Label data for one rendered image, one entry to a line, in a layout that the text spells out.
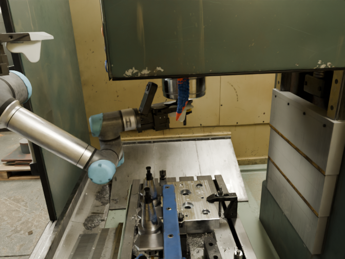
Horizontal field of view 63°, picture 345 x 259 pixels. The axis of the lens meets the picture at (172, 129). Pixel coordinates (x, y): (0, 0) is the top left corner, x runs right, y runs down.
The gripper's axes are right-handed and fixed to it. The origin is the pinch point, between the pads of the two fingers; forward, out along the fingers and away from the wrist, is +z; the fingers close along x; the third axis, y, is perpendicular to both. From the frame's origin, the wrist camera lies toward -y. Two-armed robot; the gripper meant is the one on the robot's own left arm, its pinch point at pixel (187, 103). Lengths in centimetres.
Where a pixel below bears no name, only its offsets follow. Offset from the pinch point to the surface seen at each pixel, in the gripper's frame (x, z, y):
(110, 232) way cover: -28, -37, 70
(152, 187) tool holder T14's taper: 25.6, -21.7, 15.0
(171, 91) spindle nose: 5.0, -7.0, -6.5
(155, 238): 40, -25, 20
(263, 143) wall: -79, 90, 68
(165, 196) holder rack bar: 24.8, -17.9, 19.6
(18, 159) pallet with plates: -261, -130, 113
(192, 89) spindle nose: 8.0, -0.7, -7.0
